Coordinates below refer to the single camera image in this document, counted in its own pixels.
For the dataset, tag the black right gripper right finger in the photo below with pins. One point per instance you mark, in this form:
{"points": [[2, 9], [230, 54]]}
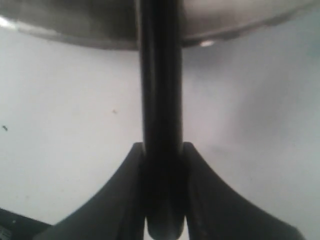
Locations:
{"points": [[217, 212]]}

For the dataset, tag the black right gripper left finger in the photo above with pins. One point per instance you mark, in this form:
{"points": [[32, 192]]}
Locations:
{"points": [[114, 213]]}

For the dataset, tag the black knife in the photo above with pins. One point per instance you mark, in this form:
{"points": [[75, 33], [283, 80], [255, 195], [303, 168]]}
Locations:
{"points": [[160, 49]]}

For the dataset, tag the round stainless steel plate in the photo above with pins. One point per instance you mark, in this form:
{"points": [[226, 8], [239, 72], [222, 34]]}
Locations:
{"points": [[110, 24]]}

